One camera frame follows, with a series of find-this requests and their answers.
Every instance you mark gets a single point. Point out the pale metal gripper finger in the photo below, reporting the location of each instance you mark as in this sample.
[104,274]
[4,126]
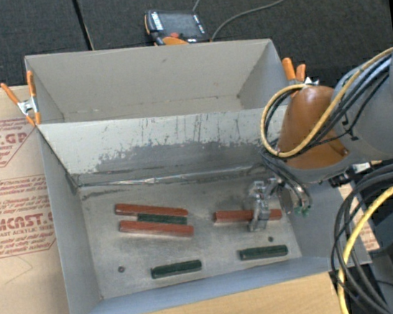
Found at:
[256,198]
[259,222]

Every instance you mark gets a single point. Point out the red-brown block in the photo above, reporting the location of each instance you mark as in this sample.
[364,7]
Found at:
[155,228]
[231,216]
[145,207]

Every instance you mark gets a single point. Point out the dark green flat block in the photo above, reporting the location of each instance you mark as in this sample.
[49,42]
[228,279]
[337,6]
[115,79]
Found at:
[163,218]
[176,268]
[263,252]

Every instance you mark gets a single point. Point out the grey metal bin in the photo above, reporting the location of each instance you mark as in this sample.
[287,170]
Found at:
[166,146]

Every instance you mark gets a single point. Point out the brown cardboard board red print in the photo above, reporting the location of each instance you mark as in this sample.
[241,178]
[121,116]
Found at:
[24,271]

